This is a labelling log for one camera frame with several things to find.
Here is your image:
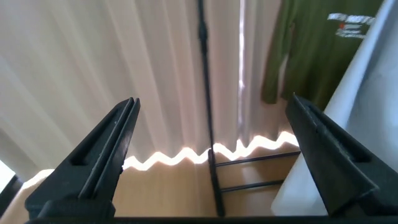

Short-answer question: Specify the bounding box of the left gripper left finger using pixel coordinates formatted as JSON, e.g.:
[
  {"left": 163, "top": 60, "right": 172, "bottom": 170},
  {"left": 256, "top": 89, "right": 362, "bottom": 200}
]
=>
[{"left": 24, "top": 96, "right": 141, "bottom": 219}]

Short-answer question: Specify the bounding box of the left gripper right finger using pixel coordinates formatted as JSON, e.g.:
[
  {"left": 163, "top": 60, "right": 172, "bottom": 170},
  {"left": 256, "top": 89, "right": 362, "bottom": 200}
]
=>
[{"left": 285, "top": 94, "right": 398, "bottom": 217}]

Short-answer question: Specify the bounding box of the pale grey garment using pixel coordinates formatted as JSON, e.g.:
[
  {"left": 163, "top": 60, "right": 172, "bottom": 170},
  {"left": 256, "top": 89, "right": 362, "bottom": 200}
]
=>
[{"left": 271, "top": 0, "right": 398, "bottom": 216}]

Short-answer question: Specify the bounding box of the green printed shirt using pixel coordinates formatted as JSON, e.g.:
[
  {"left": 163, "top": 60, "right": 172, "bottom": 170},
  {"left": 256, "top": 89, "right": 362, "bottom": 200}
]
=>
[{"left": 261, "top": 0, "right": 385, "bottom": 111}]

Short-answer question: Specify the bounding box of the black clothes rack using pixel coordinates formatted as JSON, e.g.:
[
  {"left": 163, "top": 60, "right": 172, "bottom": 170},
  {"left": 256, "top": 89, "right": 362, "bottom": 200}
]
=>
[{"left": 197, "top": 0, "right": 302, "bottom": 218}]

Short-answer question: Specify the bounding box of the beige curtain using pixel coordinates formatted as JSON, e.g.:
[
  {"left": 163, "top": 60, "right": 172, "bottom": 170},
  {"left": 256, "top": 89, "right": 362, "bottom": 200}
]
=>
[{"left": 0, "top": 0, "right": 299, "bottom": 181}]

